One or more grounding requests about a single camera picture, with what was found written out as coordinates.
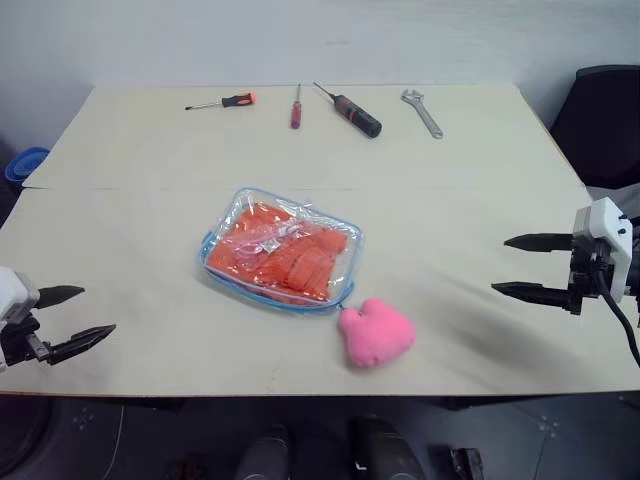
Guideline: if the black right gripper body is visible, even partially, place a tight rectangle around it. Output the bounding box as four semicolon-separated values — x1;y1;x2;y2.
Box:
566;233;615;317

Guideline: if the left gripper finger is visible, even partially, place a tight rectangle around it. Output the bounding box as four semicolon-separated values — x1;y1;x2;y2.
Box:
46;324;118;367
36;285;86;311

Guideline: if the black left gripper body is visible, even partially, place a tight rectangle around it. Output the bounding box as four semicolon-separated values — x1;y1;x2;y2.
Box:
0;313;52;370

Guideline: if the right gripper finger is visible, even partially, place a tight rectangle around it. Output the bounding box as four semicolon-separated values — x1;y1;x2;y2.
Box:
503;232;574;254
490;281;572;310

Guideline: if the clear bag of orange items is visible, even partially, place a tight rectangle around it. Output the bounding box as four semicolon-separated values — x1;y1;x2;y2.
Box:
193;186;365;316

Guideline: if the orange cloth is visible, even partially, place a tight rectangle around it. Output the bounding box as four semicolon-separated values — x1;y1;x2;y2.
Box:
206;200;349;305

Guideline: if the black chair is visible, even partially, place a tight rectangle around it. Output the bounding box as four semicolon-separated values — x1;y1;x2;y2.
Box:
549;64;640;189

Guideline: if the blue plastic bowl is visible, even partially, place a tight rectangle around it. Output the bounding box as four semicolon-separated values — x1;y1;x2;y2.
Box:
4;146;52;189

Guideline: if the pink plush charm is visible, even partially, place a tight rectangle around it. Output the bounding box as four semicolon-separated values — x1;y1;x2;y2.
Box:
337;297;418;372

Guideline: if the silver adjustable wrench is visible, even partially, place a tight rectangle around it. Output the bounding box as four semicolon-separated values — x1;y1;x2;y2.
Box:
399;88;445;140

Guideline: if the black electric screwdriver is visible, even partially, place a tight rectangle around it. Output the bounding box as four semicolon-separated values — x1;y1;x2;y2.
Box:
312;81;384;140

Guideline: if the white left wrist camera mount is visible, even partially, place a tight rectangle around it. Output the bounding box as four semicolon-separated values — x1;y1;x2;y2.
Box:
0;266;41;332

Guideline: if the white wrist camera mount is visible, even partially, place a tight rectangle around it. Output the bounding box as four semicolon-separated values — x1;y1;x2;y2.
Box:
0;266;41;332
572;196;634;304

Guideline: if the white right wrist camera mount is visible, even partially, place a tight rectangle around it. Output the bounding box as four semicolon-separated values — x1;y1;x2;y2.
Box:
572;196;634;304

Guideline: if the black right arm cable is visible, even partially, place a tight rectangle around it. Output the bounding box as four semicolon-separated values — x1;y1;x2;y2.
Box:
597;279;640;367

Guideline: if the pink cord with tag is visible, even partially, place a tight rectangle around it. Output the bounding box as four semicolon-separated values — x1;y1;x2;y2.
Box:
234;221;307;262

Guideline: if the orange black handled screwdriver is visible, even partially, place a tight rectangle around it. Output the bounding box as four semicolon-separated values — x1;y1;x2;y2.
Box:
184;89;258;112

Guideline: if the red handled screwdriver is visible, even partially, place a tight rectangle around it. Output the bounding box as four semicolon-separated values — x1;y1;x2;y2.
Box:
289;83;305;131

